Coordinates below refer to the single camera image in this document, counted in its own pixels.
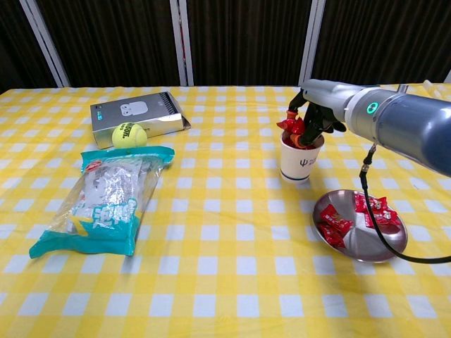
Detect white paper cup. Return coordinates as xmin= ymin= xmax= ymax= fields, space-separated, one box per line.
xmin=280 ymin=135 xmax=325 ymax=184

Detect silver earbuds box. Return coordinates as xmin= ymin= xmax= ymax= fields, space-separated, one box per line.
xmin=89 ymin=91 xmax=193 ymax=150

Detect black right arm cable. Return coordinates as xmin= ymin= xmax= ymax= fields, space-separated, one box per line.
xmin=358 ymin=142 xmax=451 ymax=264

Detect silver metal plate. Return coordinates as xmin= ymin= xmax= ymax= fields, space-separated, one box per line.
xmin=311 ymin=189 xmax=409 ymax=263

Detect black ribbed partition panel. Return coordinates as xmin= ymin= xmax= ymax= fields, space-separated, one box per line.
xmin=35 ymin=0 xmax=183 ymax=88
xmin=0 ymin=0 xmax=59 ymax=94
xmin=309 ymin=0 xmax=451 ymax=87
xmin=186 ymin=0 xmax=313 ymax=87

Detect yellow white checkered tablecloth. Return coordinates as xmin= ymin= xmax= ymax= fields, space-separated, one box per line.
xmin=0 ymin=82 xmax=451 ymax=338

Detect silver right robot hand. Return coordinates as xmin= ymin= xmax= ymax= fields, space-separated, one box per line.
xmin=286 ymin=79 xmax=368 ymax=151

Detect yellow tennis ball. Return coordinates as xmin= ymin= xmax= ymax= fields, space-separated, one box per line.
xmin=111 ymin=121 xmax=148 ymax=149

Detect teal clear snack bag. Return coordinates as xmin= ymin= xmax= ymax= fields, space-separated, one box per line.
xmin=28 ymin=145 xmax=176 ymax=260

